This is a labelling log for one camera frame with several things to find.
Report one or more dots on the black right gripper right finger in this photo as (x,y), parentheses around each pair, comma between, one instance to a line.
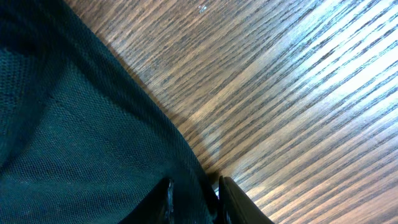
(235,207)

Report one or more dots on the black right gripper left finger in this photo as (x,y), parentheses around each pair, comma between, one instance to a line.
(156,208)

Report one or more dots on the black polo shirt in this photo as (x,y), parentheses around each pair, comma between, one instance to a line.
(81,141)

